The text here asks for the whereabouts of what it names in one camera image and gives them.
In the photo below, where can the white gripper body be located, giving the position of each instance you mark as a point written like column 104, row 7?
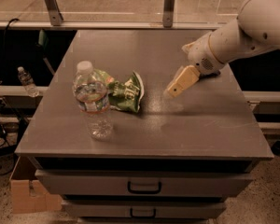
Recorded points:
column 201, row 55

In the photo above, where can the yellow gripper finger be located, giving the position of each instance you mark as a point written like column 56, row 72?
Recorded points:
column 185, row 77

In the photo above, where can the green jalapeno chip bag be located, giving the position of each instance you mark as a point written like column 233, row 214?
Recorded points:
column 124, row 96

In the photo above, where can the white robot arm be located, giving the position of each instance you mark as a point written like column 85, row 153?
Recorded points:
column 255, row 30

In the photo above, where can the clear water bottle on table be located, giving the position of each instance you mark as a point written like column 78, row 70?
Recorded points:
column 91, row 94

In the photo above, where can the small water bottle on ledge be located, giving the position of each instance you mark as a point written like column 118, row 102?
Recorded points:
column 27, row 82

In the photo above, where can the dark blue snack bar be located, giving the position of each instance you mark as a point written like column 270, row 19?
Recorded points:
column 215, row 74

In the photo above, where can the grey drawer cabinet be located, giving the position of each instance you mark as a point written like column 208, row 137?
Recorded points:
column 209, row 128

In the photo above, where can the lower grey drawer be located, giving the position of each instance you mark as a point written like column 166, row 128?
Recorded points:
column 143, row 209

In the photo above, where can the grey drawer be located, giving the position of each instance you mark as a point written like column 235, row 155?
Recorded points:
column 143, row 209
column 132, row 183

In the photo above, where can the upper grey drawer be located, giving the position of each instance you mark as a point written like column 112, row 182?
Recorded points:
column 132, row 183

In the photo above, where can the cardboard box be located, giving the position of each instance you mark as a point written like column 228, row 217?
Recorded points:
column 27, row 194

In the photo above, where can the middle metal bracket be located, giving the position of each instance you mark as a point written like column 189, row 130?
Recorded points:
column 168, row 13

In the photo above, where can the metal bracket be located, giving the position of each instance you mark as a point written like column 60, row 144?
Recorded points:
column 168, row 13
column 55, row 16

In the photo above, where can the green handled tool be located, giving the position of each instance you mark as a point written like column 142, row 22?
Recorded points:
column 42, row 44

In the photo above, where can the left metal bracket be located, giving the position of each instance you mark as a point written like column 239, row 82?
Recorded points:
column 55, row 16

